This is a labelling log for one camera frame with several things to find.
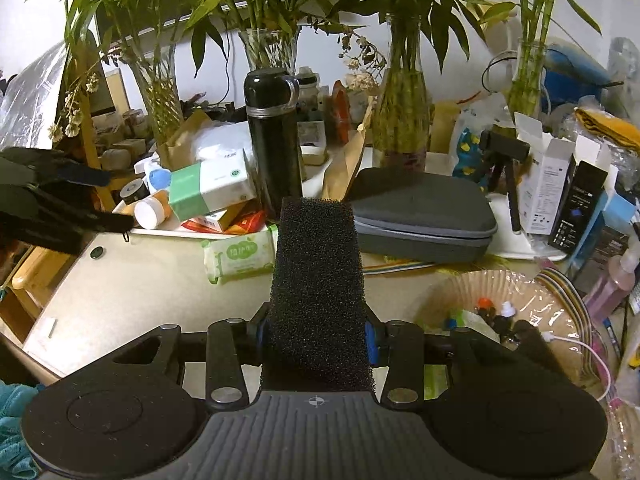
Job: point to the black carton box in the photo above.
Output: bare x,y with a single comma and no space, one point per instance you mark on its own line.
575,210

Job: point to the small black jar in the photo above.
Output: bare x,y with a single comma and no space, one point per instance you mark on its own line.
135,192

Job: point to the small white square pad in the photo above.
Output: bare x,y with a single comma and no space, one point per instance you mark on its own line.
50,328

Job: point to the white plastic bag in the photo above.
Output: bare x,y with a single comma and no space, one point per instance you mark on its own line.
475,110

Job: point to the green white carton box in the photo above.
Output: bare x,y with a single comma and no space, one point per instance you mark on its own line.
215,185

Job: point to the black foam sponge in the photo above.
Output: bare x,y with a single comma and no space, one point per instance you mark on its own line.
315,285

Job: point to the plastic wrapped paper basket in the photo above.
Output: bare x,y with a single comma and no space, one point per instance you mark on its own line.
465,295

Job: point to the black thermos bottle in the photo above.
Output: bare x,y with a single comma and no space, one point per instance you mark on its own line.
272,150

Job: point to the silver foil bag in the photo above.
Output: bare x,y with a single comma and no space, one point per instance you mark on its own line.
30,100

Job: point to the white orange small box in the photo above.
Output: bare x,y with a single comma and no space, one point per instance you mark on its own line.
215,220

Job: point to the pile of wooden blocks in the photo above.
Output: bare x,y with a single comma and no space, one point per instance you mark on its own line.
122,145

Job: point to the green wet wipes pack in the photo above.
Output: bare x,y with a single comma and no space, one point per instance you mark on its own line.
240,255

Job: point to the orange capped small bottle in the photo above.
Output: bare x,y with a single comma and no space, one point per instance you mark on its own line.
484,306

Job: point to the brown paper bag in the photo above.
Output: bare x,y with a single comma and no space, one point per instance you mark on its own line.
345,165

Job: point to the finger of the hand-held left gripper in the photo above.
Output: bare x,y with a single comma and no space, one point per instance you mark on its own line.
85,175
105,222

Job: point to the brown paper wrap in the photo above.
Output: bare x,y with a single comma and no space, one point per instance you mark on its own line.
187,135

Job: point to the blue plastic item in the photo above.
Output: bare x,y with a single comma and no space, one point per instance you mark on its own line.
575,67

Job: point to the yellow cloth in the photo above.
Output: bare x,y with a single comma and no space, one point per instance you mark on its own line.
610,125

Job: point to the small black round lid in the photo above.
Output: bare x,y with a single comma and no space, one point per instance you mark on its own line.
97,252

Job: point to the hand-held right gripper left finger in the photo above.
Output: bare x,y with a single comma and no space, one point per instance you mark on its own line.
260,336

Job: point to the grey hard case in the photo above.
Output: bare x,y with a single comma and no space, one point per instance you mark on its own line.
420,200

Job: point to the pink liquid bottle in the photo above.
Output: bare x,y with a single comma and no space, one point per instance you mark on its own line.
607,285

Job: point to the bamboo plant in glass vase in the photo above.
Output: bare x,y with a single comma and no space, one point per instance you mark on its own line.
160,105
270,50
530,80
405,110

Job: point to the white capped small bottle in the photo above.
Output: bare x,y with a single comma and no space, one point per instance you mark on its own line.
508,310

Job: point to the white plastic package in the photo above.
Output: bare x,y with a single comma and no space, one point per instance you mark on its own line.
220,140

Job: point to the teal mesh bath loofah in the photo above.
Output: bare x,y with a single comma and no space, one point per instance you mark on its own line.
12,435

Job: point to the light blue carton box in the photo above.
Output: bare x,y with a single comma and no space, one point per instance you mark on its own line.
612,230

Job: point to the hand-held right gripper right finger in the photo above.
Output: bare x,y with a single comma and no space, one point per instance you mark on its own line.
371,342

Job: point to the red figurine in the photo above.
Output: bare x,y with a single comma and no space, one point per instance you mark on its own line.
341,115

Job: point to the white capped orange bottle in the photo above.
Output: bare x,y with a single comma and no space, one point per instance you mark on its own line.
147,215

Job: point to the black mini tripod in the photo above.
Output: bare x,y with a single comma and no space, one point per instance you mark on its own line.
505,150

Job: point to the red snack packet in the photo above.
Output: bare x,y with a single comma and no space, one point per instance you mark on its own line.
250,222

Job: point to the blue yellow printed bag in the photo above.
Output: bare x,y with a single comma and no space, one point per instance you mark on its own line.
467,152

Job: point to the small blue bottle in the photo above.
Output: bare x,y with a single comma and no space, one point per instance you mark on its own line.
454,323

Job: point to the white blue tube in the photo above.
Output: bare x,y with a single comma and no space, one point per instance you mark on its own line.
160,178

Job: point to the crumpled clear plastic bottle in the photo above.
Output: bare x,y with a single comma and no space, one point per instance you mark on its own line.
625,62

